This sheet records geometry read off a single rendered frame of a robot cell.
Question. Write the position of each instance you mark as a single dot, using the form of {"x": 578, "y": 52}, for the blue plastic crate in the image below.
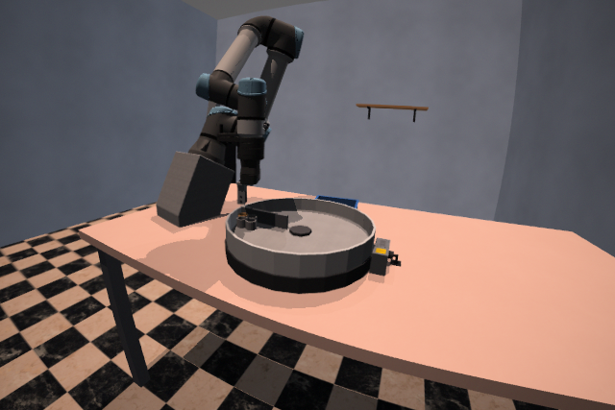
{"x": 349, "y": 202}

